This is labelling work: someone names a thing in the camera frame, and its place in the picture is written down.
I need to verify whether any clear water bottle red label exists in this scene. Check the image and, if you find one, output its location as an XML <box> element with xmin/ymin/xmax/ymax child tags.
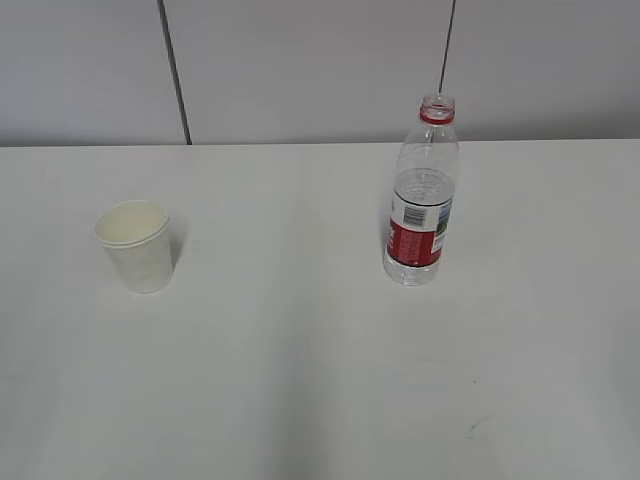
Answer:
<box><xmin>383</xmin><ymin>94</ymin><xmax>459</xmax><ymax>286</ymax></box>

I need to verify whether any white paper cup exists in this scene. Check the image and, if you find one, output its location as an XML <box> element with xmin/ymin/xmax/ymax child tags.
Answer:
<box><xmin>94</xmin><ymin>200</ymin><xmax>173</xmax><ymax>294</ymax></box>

